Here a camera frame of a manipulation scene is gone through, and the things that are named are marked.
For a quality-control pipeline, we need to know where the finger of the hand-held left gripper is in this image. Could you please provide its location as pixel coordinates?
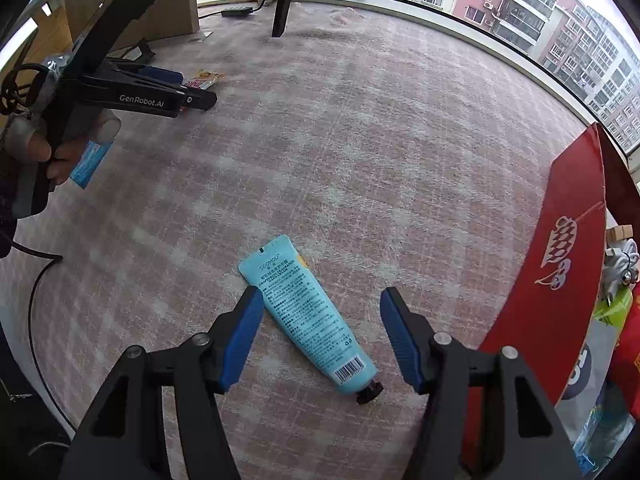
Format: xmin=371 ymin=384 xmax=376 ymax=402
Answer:
xmin=77 ymin=74 xmax=219 ymax=119
xmin=105 ymin=60 xmax=187 ymax=87

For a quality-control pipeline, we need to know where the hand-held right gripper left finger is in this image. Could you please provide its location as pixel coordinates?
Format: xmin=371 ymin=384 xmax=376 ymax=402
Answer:
xmin=59 ymin=285 xmax=265 ymax=480

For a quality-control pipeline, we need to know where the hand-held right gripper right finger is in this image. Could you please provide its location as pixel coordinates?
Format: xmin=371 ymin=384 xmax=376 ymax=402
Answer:
xmin=380 ymin=287 xmax=583 ymax=480

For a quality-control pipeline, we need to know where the blue hand cream tube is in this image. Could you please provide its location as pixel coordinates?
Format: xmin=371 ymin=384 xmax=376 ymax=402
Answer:
xmin=237 ymin=235 xmax=385 ymax=406

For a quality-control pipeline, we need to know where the blue tissue packet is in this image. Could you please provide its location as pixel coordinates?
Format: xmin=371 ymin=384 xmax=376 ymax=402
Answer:
xmin=69 ymin=140 xmax=114 ymax=190

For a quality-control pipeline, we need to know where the red cardboard box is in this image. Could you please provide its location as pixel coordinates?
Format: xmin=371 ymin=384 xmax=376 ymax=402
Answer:
xmin=462 ymin=122 xmax=640 ymax=480

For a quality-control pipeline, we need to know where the person's left hand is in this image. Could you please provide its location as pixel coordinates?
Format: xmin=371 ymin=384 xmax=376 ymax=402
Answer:
xmin=0 ymin=109 xmax=122 ymax=187

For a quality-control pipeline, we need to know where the orange snack packet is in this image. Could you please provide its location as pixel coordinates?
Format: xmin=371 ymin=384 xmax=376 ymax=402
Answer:
xmin=182 ymin=69 xmax=226 ymax=92

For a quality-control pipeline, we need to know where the pink plaid blanket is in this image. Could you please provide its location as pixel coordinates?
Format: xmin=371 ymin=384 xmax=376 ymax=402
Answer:
xmin=0 ymin=0 xmax=626 ymax=480

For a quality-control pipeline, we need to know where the green packet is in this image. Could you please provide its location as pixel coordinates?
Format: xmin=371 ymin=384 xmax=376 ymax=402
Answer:
xmin=592 ymin=287 xmax=633 ymax=328

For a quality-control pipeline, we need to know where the red packet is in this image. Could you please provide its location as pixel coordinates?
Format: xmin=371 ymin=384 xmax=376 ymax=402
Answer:
xmin=607 ymin=305 xmax=640 ymax=421

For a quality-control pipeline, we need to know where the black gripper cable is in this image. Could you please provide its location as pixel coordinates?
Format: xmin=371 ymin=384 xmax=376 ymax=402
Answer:
xmin=0 ymin=62 xmax=77 ymax=433

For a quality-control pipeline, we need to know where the white cord bundle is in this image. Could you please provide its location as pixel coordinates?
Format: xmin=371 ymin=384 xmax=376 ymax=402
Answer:
xmin=602 ymin=240 xmax=640 ymax=291

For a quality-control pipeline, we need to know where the window frame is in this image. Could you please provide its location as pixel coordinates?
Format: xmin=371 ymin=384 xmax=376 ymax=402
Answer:
xmin=194 ymin=0 xmax=640 ymax=161

